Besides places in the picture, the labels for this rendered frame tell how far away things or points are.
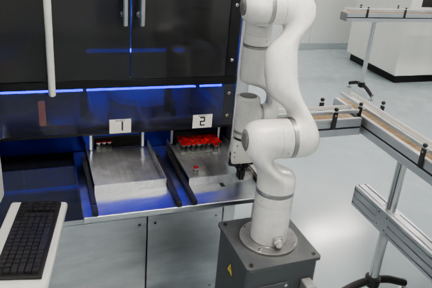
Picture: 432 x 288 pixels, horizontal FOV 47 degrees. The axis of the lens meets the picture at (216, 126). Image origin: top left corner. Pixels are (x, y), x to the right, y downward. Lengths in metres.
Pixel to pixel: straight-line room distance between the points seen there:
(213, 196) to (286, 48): 0.64
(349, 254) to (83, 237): 1.65
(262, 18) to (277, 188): 0.50
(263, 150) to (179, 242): 1.04
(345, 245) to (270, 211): 1.73
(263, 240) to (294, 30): 0.65
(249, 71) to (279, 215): 0.49
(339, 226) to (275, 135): 2.04
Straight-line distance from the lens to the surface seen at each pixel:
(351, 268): 3.10
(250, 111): 1.77
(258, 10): 1.47
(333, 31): 7.81
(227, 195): 1.85
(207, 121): 2.10
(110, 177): 1.93
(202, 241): 2.42
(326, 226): 3.39
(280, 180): 1.51
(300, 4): 1.52
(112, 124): 2.01
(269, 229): 1.60
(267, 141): 1.43
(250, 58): 1.69
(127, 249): 2.33
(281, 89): 1.47
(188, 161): 2.05
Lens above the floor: 1.84
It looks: 24 degrees down
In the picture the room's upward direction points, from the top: 5 degrees clockwise
